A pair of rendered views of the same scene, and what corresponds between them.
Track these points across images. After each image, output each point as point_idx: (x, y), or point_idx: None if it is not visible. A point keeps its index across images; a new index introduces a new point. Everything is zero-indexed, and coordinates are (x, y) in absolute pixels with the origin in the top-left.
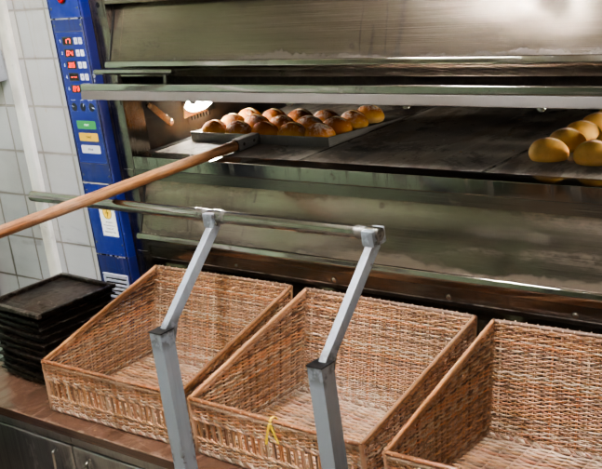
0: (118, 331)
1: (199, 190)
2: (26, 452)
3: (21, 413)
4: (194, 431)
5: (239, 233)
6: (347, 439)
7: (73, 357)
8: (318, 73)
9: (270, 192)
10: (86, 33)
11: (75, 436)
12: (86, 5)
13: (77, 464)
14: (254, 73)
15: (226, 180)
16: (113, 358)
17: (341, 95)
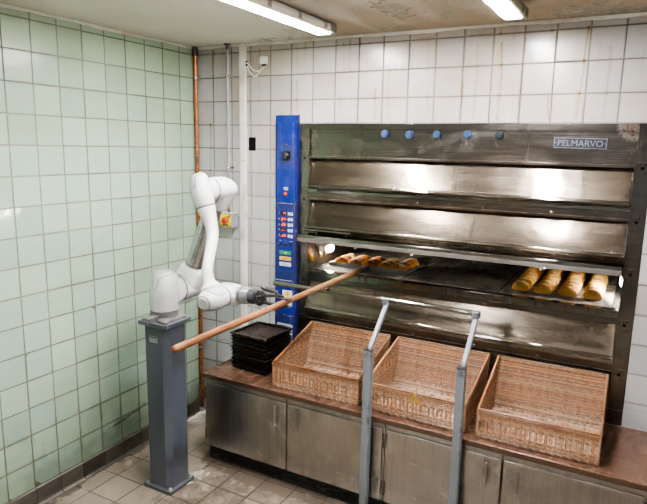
0: (297, 350)
1: (342, 288)
2: (253, 406)
3: (257, 386)
4: None
5: (364, 309)
6: None
7: (282, 361)
8: (424, 243)
9: (383, 292)
10: (296, 211)
11: (292, 398)
12: (298, 198)
13: (288, 412)
14: (388, 239)
15: (361, 285)
16: None
17: (449, 253)
